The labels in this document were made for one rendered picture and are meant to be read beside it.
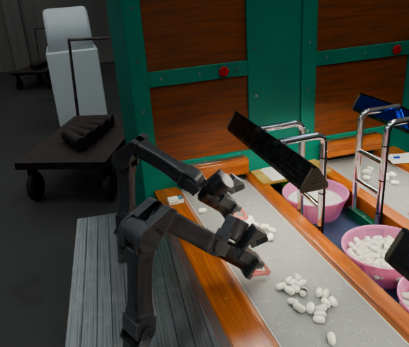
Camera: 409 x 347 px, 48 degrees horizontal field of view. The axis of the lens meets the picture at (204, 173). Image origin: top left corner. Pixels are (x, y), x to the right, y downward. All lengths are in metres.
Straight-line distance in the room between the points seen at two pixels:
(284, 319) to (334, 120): 1.18
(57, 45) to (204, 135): 3.71
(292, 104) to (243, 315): 1.11
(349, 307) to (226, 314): 0.35
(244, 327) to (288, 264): 0.34
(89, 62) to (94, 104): 0.48
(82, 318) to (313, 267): 0.74
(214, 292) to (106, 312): 0.36
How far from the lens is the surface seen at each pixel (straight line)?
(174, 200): 1.87
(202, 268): 1.48
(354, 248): 1.64
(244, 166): 2.03
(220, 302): 1.35
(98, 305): 1.56
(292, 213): 1.77
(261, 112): 2.05
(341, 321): 1.35
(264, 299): 1.39
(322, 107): 2.20
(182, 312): 1.48
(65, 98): 5.57
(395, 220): 1.79
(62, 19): 5.56
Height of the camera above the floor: 1.62
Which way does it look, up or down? 24 degrees down
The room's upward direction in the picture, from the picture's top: 4 degrees counter-clockwise
